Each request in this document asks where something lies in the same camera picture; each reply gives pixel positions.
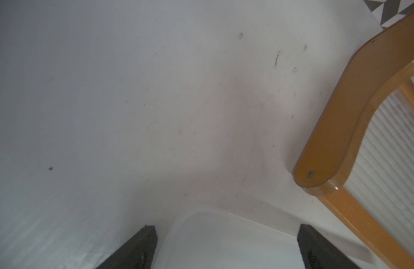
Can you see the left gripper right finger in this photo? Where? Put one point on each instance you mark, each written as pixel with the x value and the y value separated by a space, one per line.
pixel 318 253

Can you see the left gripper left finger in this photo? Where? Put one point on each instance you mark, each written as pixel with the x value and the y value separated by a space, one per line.
pixel 136 253

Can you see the orange wooden three-tier shelf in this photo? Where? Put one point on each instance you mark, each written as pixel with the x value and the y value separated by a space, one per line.
pixel 382 65

